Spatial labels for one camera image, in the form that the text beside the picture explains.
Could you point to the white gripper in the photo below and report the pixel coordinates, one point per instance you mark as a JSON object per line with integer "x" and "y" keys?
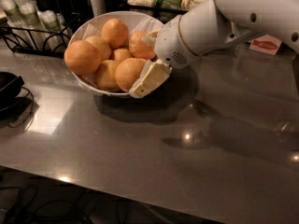
{"x": 169, "y": 46}

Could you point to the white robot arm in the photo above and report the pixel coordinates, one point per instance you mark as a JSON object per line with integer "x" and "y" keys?
{"x": 213, "y": 25}

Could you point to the small centre orange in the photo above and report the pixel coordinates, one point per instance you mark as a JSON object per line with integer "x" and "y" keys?
{"x": 121, "y": 54}

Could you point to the white paper bowl liner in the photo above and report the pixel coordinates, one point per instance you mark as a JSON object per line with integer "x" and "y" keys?
{"x": 90, "y": 31}

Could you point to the white bowl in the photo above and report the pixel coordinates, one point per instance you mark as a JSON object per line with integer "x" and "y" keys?
{"x": 93, "y": 25}

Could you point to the front left large orange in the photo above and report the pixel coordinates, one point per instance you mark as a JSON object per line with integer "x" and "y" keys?
{"x": 82, "y": 58}

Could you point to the black metal condiment shelf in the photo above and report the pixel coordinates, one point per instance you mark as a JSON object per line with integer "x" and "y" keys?
{"x": 155, "y": 11}

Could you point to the green tea packets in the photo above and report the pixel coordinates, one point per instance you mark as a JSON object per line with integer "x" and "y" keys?
{"x": 168, "y": 4}

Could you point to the cream packets right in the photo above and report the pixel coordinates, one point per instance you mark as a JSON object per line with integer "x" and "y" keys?
{"x": 190, "y": 4}

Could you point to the white cylinder dispenser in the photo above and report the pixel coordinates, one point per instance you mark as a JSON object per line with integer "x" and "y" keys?
{"x": 96, "y": 0}

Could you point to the right stacked paper cups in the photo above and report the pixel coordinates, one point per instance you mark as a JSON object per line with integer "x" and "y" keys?
{"x": 51, "y": 24}

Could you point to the stacked paper cups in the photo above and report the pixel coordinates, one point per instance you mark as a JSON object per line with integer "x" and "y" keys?
{"x": 15, "y": 20}
{"x": 33, "y": 25}
{"x": 51, "y": 24}

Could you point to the red and white card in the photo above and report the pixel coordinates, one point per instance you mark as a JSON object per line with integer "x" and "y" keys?
{"x": 265, "y": 44}

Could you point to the middle stacked paper cups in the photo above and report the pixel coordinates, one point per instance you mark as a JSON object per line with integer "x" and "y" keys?
{"x": 33, "y": 25}

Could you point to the left stacked paper cups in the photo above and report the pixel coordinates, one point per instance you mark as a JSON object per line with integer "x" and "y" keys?
{"x": 15, "y": 20}

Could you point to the black wire cup rack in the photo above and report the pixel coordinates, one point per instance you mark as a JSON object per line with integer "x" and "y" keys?
{"x": 13, "y": 43}

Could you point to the black pan with wire stand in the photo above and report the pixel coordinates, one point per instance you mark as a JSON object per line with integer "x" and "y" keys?
{"x": 16, "y": 101}

